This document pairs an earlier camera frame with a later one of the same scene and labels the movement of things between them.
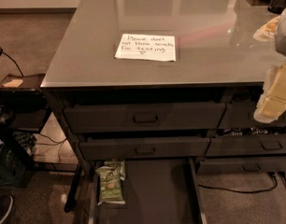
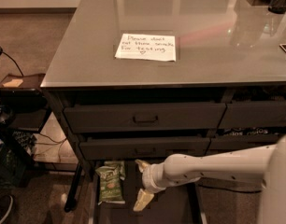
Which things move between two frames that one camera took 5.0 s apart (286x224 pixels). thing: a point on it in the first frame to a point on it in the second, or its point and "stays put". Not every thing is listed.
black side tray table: [20, 99] stays put
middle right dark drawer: [250, 145] stays put
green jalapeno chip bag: [111, 176] stays put
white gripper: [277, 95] to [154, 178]
